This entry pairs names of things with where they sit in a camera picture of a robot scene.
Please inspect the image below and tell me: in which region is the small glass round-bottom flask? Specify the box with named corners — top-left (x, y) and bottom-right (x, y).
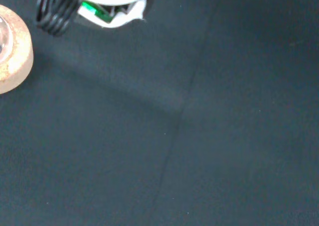
top-left (0, 16), bottom-right (14, 64)

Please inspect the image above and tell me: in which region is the black bench cloth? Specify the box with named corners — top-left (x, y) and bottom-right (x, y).
top-left (0, 0), bottom-right (319, 226)

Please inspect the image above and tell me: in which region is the brown cork ring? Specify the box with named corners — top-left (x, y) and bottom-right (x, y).
top-left (0, 4), bottom-right (34, 95)

